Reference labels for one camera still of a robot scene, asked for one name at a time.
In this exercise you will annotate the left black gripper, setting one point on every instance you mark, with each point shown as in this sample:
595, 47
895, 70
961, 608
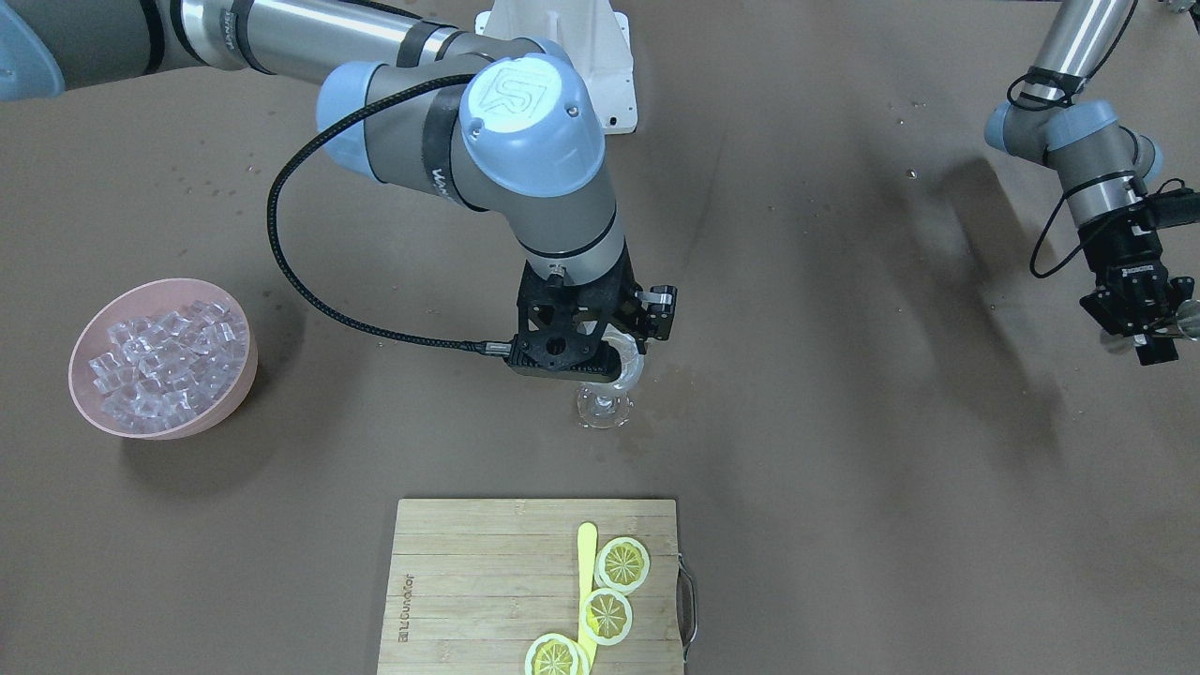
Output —
1121, 248

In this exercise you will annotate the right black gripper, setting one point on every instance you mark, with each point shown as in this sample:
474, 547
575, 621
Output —
659, 314

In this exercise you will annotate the steel jigger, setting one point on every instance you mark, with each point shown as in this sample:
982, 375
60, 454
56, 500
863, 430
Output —
1184, 322

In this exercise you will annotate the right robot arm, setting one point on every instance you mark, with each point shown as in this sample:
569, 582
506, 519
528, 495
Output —
491, 124

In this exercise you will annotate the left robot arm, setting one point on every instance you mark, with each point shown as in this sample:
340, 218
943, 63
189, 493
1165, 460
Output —
1104, 169

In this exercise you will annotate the clear wine glass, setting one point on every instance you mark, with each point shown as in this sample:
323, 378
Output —
609, 405

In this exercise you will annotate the pink bowl of ice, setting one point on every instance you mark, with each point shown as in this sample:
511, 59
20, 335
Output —
164, 361

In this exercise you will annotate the yellow plastic knife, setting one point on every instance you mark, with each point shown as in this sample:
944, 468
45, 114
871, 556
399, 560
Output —
586, 550

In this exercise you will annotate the lemon slice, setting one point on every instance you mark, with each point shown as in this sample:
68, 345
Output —
606, 617
622, 565
554, 653

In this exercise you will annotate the lemon slice middle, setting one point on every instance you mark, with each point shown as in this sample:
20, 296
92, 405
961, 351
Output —
606, 617

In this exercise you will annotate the bamboo cutting board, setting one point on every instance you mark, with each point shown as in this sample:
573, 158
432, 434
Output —
473, 582

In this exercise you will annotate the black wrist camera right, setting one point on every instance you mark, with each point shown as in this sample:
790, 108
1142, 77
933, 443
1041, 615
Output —
560, 328

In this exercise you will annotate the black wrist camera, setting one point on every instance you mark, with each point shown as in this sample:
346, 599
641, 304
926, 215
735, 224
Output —
560, 328
1174, 208

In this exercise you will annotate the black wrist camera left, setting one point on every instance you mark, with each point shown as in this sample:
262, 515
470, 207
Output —
1174, 208

